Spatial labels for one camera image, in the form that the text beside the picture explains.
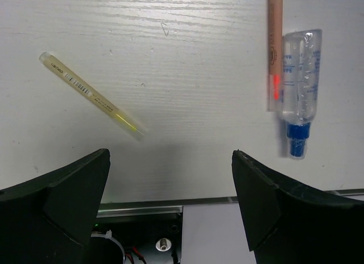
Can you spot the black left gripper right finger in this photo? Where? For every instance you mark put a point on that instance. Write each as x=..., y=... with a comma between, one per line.
x=287, y=221

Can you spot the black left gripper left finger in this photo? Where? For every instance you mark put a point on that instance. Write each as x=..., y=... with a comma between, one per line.
x=49, y=219

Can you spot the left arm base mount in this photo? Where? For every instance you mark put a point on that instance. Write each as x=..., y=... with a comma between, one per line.
x=150, y=232

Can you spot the tan pencil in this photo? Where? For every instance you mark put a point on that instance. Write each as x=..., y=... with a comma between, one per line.
x=275, y=27

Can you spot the pale yellow pen tube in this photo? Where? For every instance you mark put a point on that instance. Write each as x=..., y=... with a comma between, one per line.
x=125, y=121

